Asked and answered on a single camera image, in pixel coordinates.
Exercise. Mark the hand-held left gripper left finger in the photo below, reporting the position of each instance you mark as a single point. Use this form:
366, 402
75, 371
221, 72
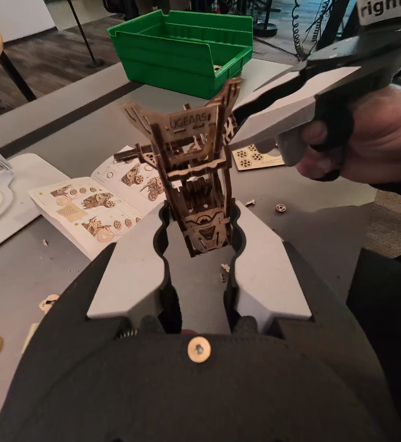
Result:
128, 276

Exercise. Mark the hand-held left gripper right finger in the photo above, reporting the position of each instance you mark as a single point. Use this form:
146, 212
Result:
273, 276

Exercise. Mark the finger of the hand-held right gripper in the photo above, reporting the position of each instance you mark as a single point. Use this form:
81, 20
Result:
324, 83
273, 131

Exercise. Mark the wooden parts sheet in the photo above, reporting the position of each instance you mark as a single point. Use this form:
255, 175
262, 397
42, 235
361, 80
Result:
266, 165

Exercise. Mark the wooden buggy model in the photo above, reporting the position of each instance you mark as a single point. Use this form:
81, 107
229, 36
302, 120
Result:
190, 121

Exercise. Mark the paper instruction booklet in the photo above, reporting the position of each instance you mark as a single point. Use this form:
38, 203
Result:
72, 207

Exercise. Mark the person's right forearm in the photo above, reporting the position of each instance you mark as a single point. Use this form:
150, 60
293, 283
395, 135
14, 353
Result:
400, 190

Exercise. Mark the person's right hand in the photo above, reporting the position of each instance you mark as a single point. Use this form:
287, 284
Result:
386, 138

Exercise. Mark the small figure-shaped wooden part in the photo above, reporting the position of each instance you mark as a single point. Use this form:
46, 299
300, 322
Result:
225, 267

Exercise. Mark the small round wooden part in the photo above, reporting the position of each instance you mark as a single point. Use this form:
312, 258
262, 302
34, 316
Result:
277, 208

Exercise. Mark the flat slotted wooden part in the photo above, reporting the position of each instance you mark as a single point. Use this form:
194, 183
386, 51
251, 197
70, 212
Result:
41, 305

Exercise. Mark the green object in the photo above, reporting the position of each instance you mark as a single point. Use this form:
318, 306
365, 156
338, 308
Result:
172, 69

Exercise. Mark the black floor stand pole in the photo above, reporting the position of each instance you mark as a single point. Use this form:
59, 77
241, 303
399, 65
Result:
82, 32

